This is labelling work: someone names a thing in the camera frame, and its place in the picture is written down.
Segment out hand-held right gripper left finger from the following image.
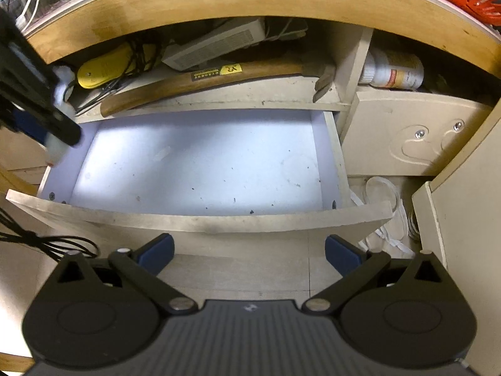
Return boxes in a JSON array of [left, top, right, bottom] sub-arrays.
[[57, 233, 197, 315]]

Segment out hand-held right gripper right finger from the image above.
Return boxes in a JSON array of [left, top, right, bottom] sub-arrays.
[[302, 234, 451, 315]]

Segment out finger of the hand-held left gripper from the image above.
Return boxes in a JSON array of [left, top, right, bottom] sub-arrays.
[[0, 10, 82, 146]]

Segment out beige wooden drawer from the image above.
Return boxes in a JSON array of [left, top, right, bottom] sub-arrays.
[[6, 109, 394, 245]]

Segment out closed beige drawer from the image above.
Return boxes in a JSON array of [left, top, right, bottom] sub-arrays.
[[345, 89, 494, 178]]

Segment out yellow plastic case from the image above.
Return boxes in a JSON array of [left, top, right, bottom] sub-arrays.
[[77, 42, 166, 90]]

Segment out beige cabinet door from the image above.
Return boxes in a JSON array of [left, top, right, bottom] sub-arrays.
[[411, 97, 501, 376]]

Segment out white vented device box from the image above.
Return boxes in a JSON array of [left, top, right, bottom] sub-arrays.
[[161, 17, 267, 72]]

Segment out white labelled bottle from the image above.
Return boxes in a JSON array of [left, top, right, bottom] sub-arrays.
[[358, 47, 425, 90]]

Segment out wooden desk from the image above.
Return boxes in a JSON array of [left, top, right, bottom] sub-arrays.
[[24, 0, 501, 100]]

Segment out white strap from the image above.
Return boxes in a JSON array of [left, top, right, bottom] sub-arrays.
[[349, 176, 416, 260]]

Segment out thin black wires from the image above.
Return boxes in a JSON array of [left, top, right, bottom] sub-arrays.
[[76, 30, 173, 107]]

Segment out black cable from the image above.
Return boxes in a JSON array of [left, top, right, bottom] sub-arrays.
[[0, 203, 99, 262]]

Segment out wooden handle hammer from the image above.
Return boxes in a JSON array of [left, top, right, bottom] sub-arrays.
[[100, 55, 337, 118]]

